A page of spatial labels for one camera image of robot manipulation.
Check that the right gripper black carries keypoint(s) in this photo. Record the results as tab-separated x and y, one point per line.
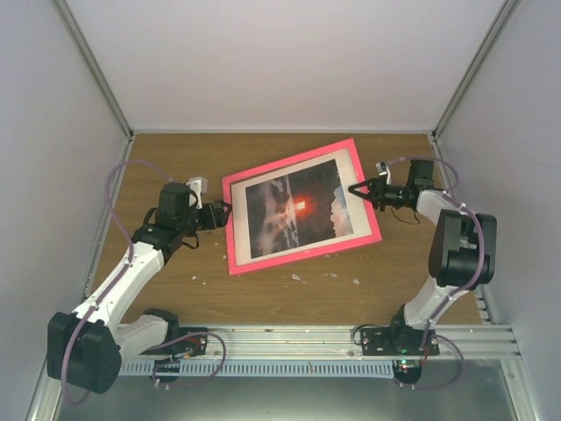
372	191

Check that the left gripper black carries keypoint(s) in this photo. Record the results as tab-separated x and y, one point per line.
215	217

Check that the sunset photo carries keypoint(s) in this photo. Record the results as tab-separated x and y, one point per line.
301	208

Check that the pink picture frame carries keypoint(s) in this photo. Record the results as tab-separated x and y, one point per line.
364	223

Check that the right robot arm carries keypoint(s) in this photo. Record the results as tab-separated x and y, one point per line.
462	255

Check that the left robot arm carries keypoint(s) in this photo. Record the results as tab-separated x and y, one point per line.
108	305

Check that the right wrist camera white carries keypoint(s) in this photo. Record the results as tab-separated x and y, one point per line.
384	171

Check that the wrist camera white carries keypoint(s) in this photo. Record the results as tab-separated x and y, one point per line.
198	187
384	171

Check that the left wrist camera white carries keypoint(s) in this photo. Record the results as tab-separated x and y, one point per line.
198	187

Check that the aluminium front rail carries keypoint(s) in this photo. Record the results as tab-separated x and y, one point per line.
280	340

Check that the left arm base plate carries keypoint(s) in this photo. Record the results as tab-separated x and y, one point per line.
187	342

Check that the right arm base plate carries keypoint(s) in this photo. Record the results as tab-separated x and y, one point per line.
387	341

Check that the grey slotted cable duct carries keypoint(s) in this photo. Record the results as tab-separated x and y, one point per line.
283	368

